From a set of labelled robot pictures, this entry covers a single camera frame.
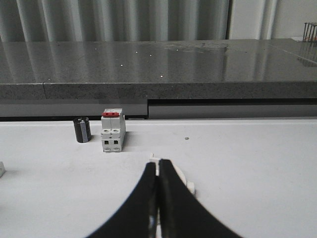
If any wire rack on counter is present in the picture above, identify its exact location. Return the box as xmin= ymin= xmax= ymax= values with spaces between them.
xmin=302 ymin=22 xmax=317 ymax=43

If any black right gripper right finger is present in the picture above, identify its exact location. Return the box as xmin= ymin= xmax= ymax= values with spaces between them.
xmin=158 ymin=159 xmax=239 ymax=238

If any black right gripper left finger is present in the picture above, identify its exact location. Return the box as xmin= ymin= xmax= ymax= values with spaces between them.
xmin=88 ymin=162 xmax=159 ymax=238

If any grey stone countertop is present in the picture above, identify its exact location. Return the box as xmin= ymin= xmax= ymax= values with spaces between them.
xmin=0 ymin=39 xmax=317 ymax=100

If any grey pleated curtain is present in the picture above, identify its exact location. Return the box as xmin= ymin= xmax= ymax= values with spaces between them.
xmin=0 ymin=0 xmax=230 ymax=42

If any white circuit breaker red switch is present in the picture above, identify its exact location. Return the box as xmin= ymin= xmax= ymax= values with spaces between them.
xmin=101 ymin=109 xmax=126 ymax=153

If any dark cylindrical capacitor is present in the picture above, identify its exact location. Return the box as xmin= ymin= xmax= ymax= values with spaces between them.
xmin=73 ymin=117 xmax=92 ymax=143

